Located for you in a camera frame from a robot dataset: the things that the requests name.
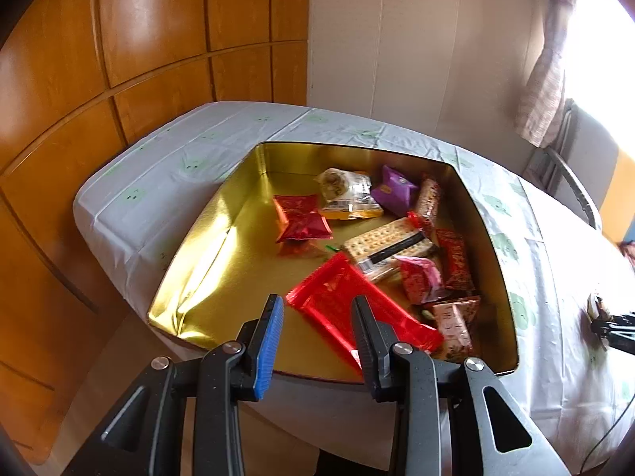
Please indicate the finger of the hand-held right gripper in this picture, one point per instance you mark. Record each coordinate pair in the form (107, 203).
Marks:
(617, 329)

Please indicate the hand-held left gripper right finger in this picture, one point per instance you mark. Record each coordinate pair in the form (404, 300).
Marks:
(364, 347)

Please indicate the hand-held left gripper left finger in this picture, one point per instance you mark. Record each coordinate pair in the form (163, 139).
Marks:
(268, 352)

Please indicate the large red snack packet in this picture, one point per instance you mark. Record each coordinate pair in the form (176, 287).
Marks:
(342, 302)

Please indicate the dark red gold-lined tin box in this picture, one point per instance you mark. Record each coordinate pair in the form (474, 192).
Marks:
(223, 282)

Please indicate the pink foil snack packet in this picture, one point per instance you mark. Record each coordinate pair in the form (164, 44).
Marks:
(419, 277)

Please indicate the small pink brown snack packet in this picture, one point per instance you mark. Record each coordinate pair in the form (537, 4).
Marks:
(454, 327)

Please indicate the clear soda cracker packet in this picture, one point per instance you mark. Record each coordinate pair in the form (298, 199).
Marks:
(382, 243)

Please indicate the small orange-red snack packet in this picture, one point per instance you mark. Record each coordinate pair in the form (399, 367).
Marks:
(454, 258)

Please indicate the small shiny red snack packet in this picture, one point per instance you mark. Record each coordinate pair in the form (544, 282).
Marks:
(300, 218)

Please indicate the tan yellow snack packet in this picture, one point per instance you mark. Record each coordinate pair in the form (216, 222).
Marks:
(347, 196)

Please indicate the long orange rice cracker packet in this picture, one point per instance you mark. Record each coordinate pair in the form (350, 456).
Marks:
(427, 203)

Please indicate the purple snack packet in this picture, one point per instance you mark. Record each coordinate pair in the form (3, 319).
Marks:
(394, 192)

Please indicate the grey yellow blue sofa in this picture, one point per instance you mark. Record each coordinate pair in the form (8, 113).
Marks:
(615, 178)

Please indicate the pale blue cloud-print tablecloth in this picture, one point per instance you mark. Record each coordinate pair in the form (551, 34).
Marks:
(149, 188)

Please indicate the pink checked curtain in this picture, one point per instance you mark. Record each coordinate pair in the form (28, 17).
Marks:
(545, 89)

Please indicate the window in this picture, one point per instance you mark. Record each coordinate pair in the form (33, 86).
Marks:
(605, 59)

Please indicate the wooden wardrobe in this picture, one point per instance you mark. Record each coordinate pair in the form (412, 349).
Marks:
(124, 59)

